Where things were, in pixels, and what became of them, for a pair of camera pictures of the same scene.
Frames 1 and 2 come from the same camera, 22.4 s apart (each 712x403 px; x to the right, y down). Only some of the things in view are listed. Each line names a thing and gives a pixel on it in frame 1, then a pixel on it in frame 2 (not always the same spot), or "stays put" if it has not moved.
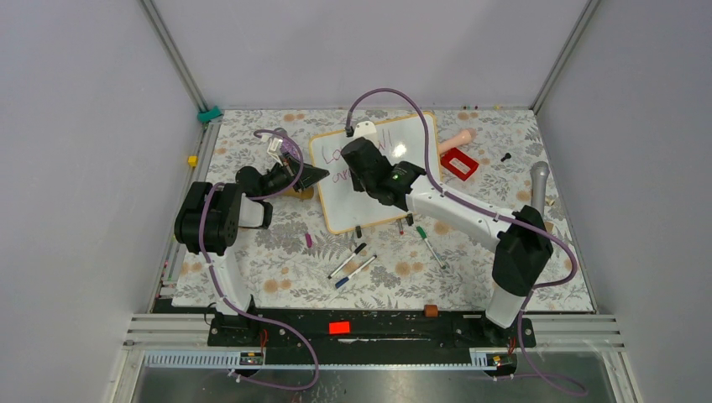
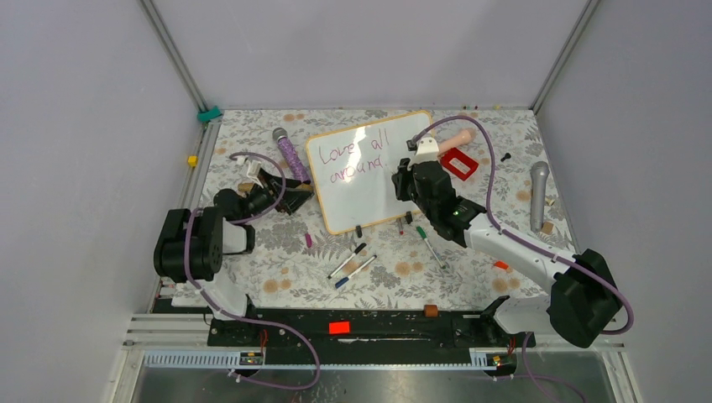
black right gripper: x=357 y=185 to x=400 y=180
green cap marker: x=423 y=235 stays put
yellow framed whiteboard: x=338 y=206 stays put
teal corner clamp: x=206 y=116 stays put
